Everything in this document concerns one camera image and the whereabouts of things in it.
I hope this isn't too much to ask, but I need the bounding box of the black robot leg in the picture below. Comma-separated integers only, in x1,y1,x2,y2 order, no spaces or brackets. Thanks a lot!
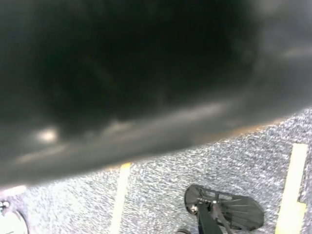
197,203,224,234

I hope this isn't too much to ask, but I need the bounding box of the black robot foot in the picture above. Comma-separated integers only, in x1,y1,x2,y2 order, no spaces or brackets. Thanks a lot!
184,184,265,232

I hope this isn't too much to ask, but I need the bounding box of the pale round disc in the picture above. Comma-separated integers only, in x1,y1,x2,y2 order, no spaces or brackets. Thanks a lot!
0,200,29,234

